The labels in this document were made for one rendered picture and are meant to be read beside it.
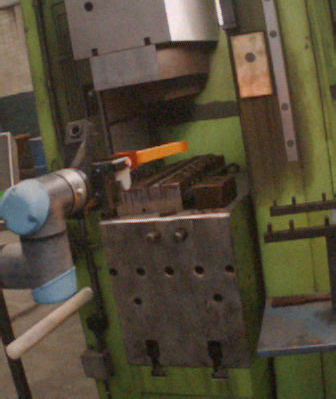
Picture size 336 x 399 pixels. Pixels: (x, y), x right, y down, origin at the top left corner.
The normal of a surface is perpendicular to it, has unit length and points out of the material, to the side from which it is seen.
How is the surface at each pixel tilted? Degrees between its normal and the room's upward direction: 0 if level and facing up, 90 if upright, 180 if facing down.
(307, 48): 90
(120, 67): 90
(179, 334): 90
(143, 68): 90
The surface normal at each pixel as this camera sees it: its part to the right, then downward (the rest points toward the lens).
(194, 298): -0.37, 0.22
